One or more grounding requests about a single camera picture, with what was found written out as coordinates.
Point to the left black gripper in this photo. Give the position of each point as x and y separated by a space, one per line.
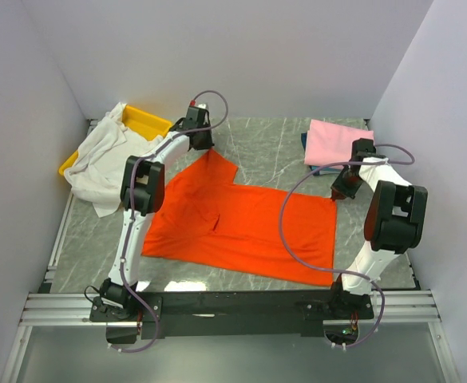
209 142

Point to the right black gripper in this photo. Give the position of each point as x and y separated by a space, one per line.
338 191

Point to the orange t shirt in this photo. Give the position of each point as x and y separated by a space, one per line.
208 219

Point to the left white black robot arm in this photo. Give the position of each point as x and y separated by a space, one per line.
142 195

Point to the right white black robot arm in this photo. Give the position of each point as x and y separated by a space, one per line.
394 222

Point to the blue folded t shirt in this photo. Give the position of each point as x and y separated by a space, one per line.
325 171

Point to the yellow plastic tray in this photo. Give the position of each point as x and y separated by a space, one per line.
122 132

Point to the pink folded t shirt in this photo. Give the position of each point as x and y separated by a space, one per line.
329 143

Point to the white t shirt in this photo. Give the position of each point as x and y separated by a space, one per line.
103 193

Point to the black base beam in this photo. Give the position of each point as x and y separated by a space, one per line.
207 313

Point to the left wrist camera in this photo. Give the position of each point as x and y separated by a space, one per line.
194 103

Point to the aluminium frame rail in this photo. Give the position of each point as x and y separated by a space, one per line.
406 306

